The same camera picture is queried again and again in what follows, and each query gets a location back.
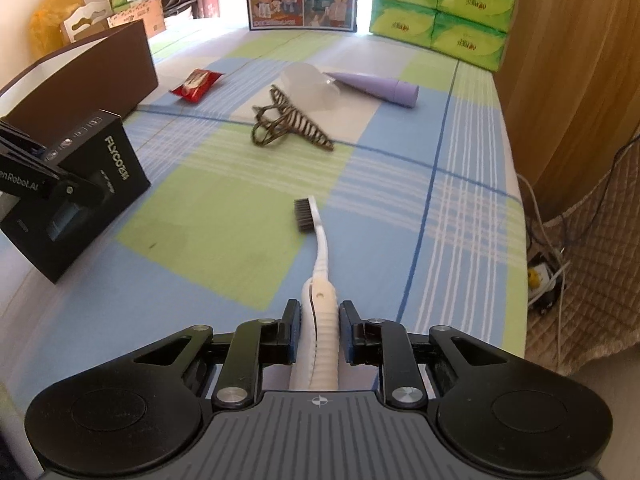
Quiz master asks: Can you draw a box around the white plastic bucket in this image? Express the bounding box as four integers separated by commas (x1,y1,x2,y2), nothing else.
162,0,201,22

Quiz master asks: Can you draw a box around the plaid cloth-covered desktop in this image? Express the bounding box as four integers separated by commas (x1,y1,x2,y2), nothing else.
0,25,528,396

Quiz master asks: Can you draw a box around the brown striped hair claw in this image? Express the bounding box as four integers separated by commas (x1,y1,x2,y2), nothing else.
251,85,336,152

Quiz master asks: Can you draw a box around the purple tube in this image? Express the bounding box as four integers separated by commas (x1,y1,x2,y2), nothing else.
325,71,420,109

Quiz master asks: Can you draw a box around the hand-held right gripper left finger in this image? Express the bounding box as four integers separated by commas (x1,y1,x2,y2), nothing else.
135,300,303,408

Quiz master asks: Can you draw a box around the black cable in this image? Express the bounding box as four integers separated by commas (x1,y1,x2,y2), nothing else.
560,135,640,241

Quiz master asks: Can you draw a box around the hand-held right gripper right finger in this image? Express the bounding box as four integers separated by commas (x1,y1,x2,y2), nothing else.
339,301,508,410

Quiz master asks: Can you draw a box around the tan wooden panel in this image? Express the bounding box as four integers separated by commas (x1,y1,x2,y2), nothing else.
495,0,640,221

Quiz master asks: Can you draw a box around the brown cardboard box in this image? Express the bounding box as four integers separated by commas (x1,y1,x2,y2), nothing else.
0,21,159,133

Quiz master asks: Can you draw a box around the white toothbrush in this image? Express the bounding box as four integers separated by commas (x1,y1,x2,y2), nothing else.
289,196,341,392

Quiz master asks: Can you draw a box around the clear plastic cup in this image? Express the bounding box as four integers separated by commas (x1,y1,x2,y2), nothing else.
279,62,342,113

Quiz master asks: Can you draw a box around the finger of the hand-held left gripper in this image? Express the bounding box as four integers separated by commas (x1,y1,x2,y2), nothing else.
0,119,63,162
46,166,104,209

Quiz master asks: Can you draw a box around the black product box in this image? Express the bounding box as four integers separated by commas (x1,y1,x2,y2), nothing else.
0,110,152,285

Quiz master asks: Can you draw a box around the stack of green tissue packs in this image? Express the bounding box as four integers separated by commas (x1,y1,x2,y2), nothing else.
368,0,523,72

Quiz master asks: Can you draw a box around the orange plastic bag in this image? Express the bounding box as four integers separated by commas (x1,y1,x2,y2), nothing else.
27,0,83,58

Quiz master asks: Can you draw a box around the cardboard box with striped edge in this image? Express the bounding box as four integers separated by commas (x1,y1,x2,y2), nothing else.
107,0,167,37

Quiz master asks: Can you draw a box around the red snack packet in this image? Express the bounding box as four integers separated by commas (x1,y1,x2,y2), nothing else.
170,68,224,105

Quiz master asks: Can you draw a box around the beige quilted cover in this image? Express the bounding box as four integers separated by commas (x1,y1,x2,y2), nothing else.
525,145,640,376

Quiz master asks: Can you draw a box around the white socket with yellow button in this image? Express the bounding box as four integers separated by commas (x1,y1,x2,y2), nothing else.
527,252,568,311

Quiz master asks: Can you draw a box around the white cable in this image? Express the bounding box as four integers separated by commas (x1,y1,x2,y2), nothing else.
520,175,571,373

